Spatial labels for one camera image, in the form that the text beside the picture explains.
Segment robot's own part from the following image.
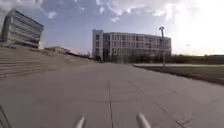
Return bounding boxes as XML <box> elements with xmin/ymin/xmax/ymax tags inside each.
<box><xmin>74</xmin><ymin>115</ymin><xmax>87</xmax><ymax>128</ymax></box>
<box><xmin>135</xmin><ymin>113</ymin><xmax>152</xmax><ymax>128</ymax></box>

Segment large curved windowed building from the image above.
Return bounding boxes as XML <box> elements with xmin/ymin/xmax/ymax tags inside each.
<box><xmin>91</xmin><ymin>29</ymin><xmax>173</xmax><ymax>63</ymax></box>

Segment low building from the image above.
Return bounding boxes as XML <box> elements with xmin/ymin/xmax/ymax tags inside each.
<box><xmin>44</xmin><ymin>45</ymin><xmax>73</xmax><ymax>54</ymax></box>

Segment grey slab paved plaza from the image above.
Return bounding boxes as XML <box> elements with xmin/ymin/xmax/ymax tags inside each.
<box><xmin>0</xmin><ymin>62</ymin><xmax>224</xmax><ymax>128</ymax></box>

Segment grey banded building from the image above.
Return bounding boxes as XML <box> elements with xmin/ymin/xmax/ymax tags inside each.
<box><xmin>0</xmin><ymin>8</ymin><xmax>45</xmax><ymax>50</ymax></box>

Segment grass strip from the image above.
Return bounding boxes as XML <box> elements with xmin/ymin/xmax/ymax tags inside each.
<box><xmin>133</xmin><ymin>63</ymin><xmax>224</xmax><ymax>86</ymax></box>

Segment dark hedge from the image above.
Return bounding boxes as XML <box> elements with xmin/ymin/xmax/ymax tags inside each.
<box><xmin>169</xmin><ymin>54</ymin><xmax>224</xmax><ymax>66</ymax></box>

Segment lamp pole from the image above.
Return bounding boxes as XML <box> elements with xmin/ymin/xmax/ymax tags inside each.
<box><xmin>158</xmin><ymin>26</ymin><xmax>167</xmax><ymax>68</ymax></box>

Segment wide stone steps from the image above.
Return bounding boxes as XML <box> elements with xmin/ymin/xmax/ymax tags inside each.
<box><xmin>0</xmin><ymin>45</ymin><xmax>98</xmax><ymax>80</ymax></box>

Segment row of trees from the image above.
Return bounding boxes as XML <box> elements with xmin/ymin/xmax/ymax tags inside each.
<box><xmin>99</xmin><ymin>52</ymin><xmax>173</xmax><ymax>64</ymax></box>

